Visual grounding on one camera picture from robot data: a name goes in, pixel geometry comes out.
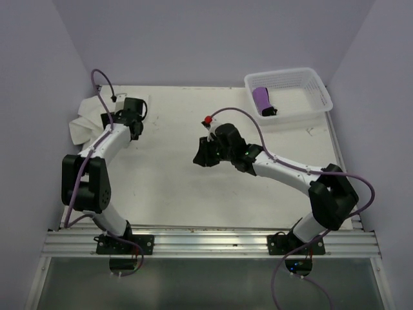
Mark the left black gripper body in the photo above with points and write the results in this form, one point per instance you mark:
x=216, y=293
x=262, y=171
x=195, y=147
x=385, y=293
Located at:
x=141, y=128

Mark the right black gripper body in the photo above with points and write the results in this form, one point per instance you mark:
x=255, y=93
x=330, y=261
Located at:
x=224, y=154

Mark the white towel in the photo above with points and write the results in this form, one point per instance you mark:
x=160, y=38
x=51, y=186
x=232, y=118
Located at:
x=87, y=127

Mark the purple microfiber towel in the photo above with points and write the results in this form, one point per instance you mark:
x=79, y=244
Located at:
x=261, y=99

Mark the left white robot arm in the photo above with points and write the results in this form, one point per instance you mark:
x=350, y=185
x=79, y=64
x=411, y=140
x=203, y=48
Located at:
x=85, y=184

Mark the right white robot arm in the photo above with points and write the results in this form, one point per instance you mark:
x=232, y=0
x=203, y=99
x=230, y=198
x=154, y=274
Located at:
x=331, y=195

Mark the white perforated plastic basket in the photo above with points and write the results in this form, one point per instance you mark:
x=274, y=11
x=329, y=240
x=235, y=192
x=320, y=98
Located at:
x=298, y=94

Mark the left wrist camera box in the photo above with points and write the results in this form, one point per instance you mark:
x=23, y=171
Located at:
x=118, y=104

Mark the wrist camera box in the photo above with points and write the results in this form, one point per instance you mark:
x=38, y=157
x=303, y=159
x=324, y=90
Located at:
x=211, y=125
x=118, y=104

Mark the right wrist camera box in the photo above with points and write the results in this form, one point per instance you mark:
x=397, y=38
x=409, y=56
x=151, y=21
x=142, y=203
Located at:
x=211, y=125

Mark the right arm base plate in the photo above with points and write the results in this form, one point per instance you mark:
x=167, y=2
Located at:
x=281, y=243

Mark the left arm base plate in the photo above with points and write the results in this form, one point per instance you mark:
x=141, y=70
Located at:
x=136, y=244

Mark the aluminium mounting rail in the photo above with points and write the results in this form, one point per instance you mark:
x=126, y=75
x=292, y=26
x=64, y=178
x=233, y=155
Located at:
x=202, y=242

